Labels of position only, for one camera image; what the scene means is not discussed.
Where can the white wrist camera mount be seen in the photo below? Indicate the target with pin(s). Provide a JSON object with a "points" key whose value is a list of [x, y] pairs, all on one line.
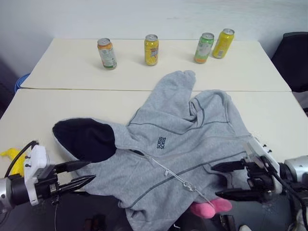
{"points": [[36, 154], [258, 147]]}

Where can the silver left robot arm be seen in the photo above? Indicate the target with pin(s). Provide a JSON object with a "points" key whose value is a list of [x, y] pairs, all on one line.
{"points": [[9, 192]]}

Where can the orange and green drink can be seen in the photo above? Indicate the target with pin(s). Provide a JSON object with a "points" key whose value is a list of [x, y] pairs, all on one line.
{"points": [[107, 54]]}

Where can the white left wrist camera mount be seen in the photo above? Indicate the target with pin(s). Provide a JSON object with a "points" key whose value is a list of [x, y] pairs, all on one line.
{"points": [[36, 154]]}

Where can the plain yellow drink can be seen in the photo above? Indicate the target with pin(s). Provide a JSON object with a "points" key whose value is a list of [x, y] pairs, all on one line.
{"points": [[223, 43]]}

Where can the yellow drink can with print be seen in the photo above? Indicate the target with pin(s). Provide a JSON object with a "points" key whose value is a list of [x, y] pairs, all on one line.
{"points": [[151, 50]]}

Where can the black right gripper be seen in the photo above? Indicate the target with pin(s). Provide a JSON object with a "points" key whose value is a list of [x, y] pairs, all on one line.
{"points": [[261, 176]]}

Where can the yellow toy banana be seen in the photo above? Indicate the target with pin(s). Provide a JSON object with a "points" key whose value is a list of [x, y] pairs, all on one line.
{"points": [[15, 160]]}

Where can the blue round container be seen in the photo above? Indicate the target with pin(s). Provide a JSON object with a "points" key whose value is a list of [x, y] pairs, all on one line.
{"points": [[21, 81]]}

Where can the pink plush toy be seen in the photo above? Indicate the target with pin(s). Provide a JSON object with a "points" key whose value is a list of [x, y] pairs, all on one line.
{"points": [[207, 209]]}

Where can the grey hooded zip jacket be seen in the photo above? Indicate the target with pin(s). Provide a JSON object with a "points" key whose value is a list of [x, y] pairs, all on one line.
{"points": [[173, 134]]}

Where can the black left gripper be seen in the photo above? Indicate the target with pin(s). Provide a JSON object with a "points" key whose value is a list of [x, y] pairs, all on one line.
{"points": [[47, 186]]}

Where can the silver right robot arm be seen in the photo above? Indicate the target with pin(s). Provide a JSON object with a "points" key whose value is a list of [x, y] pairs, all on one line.
{"points": [[298, 166]]}

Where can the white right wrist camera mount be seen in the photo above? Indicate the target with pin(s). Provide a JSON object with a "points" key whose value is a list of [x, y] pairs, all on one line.
{"points": [[258, 147]]}

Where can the black chair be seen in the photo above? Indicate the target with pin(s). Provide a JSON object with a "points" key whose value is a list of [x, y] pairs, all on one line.
{"points": [[292, 62]]}

